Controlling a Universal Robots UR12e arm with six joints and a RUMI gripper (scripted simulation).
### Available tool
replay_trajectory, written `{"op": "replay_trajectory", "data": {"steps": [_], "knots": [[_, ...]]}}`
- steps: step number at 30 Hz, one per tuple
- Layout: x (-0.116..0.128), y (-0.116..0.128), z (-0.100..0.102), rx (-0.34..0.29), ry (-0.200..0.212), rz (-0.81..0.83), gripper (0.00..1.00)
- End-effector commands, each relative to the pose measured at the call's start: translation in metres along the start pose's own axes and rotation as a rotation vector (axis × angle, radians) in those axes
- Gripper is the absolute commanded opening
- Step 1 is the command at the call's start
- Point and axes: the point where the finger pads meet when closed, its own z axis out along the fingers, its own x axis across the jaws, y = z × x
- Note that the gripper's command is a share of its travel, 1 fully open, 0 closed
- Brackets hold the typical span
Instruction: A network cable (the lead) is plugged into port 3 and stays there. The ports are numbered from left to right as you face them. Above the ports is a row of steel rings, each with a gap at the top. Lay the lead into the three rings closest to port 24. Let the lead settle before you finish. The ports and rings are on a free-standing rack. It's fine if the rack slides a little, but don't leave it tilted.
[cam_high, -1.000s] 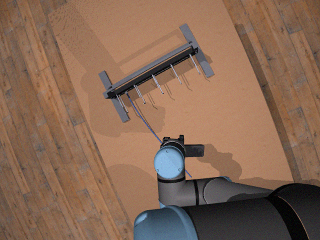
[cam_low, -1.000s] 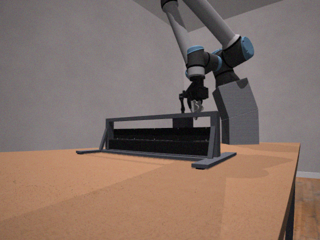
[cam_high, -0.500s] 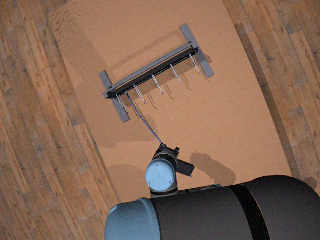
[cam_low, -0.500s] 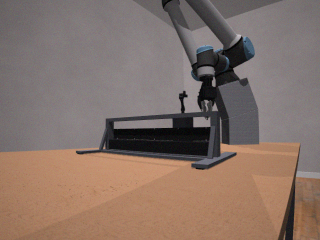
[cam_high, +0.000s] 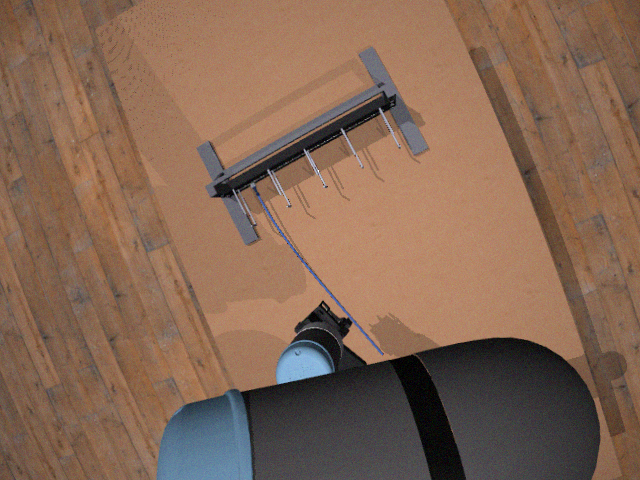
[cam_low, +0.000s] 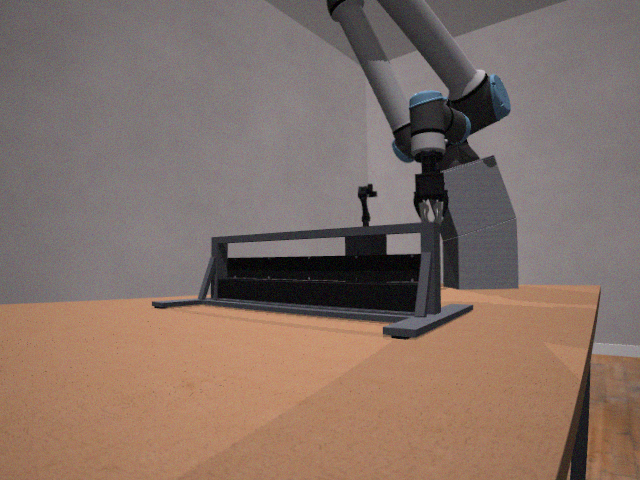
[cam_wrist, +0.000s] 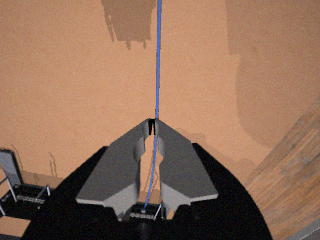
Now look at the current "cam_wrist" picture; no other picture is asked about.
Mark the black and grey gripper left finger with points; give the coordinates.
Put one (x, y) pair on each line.
(109, 178)

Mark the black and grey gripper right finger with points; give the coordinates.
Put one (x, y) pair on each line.
(190, 175)

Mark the dark grey patch panel rack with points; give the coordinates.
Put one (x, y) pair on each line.
(24, 206)

